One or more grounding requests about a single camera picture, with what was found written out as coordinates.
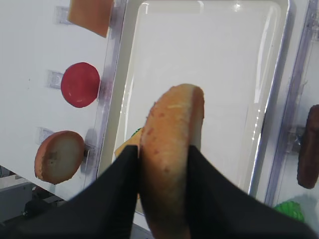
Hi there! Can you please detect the white metal tray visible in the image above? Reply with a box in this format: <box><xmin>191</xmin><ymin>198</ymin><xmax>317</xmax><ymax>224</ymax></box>
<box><xmin>96</xmin><ymin>0</ymin><xmax>293</xmax><ymax>207</ymax></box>

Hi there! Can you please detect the clear acrylic right rack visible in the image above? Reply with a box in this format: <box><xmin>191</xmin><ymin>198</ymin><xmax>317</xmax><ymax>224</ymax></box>
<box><xmin>256</xmin><ymin>0</ymin><xmax>318</xmax><ymax>205</ymax></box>

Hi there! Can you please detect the standing brown meat patty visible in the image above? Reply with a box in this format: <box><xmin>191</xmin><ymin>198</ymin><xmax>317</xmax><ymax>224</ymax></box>
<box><xmin>297</xmin><ymin>105</ymin><xmax>319</xmax><ymax>189</ymax></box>

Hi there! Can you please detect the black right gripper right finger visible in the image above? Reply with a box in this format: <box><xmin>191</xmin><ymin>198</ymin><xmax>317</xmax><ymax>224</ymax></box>
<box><xmin>185</xmin><ymin>146</ymin><xmax>317</xmax><ymax>239</ymax></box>

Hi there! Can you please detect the cheese slice on burger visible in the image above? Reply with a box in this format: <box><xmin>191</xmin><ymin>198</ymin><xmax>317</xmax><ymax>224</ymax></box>
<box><xmin>114</xmin><ymin>136</ymin><xmax>142</xmax><ymax>200</ymax></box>

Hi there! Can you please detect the clear acrylic left rack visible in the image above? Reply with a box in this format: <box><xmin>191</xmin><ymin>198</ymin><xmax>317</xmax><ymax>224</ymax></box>
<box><xmin>34</xmin><ymin>0</ymin><xmax>129</xmax><ymax>197</ymax></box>

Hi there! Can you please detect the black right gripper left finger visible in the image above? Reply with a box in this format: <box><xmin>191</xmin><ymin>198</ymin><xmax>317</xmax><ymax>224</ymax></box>
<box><xmin>0</xmin><ymin>145</ymin><xmax>139</xmax><ymax>239</ymax></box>

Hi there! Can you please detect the sesame bun top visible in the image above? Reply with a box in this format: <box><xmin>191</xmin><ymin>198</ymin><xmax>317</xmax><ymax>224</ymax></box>
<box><xmin>139</xmin><ymin>84</ymin><xmax>204</xmax><ymax>239</ymax></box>

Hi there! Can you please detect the standing green lettuce leaf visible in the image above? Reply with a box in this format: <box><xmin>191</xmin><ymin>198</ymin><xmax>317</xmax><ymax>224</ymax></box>
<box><xmin>274</xmin><ymin>201</ymin><xmax>305</xmax><ymax>223</ymax></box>

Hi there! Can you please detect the green lettuce on burger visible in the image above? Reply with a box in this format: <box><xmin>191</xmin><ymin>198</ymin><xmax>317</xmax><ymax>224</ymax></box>
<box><xmin>132</xmin><ymin>127</ymin><xmax>143</xmax><ymax>137</ymax></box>

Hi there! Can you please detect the standing bun bottom slice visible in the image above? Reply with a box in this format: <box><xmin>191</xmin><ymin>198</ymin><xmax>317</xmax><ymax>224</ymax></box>
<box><xmin>34</xmin><ymin>130</ymin><xmax>85</xmax><ymax>185</ymax></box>

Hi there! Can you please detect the standing red tomato slice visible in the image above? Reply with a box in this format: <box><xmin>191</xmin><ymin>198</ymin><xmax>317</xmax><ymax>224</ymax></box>
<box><xmin>60</xmin><ymin>62</ymin><xmax>100</xmax><ymax>108</ymax></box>

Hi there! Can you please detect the standing orange cheese slice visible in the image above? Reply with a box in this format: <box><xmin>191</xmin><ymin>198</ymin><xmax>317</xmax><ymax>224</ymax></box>
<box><xmin>68</xmin><ymin>0</ymin><xmax>114</xmax><ymax>38</ymax></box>

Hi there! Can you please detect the clear acrylic rack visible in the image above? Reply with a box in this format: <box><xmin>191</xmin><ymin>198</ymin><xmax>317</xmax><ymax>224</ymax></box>
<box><xmin>34</xmin><ymin>0</ymin><xmax>129</xmax><ymax>197</ymax></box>
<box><xmin>256</xmin><ymin>0</ymin><xmax>318</xmax><ymax>205</ymax></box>

